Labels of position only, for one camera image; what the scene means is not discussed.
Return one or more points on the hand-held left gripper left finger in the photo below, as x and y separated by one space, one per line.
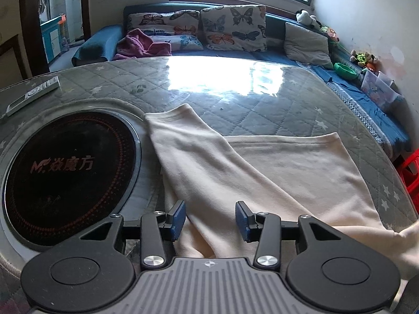
178 219

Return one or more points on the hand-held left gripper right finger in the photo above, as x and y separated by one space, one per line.
241 219

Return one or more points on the cream fleece garment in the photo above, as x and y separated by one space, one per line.
229 170

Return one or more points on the round black induction cooktop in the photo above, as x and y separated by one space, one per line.
72 170

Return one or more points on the blue sofa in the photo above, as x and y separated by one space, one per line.
353 98

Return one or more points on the red plastic stool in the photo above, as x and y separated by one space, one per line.
410 176

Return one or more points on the butterfly print pillow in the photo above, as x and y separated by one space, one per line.
157 19
183 42
232 27

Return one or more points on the purple cloth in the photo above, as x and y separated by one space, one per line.
137 44

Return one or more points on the green bowl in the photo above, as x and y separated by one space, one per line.
345 71

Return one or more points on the grey pillow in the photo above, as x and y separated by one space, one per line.
306 44

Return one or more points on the clear plastic storage box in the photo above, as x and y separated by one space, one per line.
379 90

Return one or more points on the silver remote control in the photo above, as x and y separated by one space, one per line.
32 93

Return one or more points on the blue sofa armrest cushion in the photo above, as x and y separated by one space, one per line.
96 44

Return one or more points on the colourful plush toy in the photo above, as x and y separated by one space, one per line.
363 59

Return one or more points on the pink and green toy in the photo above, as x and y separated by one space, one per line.
331 34

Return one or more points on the panda plush toy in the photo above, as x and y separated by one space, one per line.
306 18

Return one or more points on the light blue cabinet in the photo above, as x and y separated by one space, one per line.
52 39

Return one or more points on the dark wooden door frame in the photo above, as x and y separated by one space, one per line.
31 23

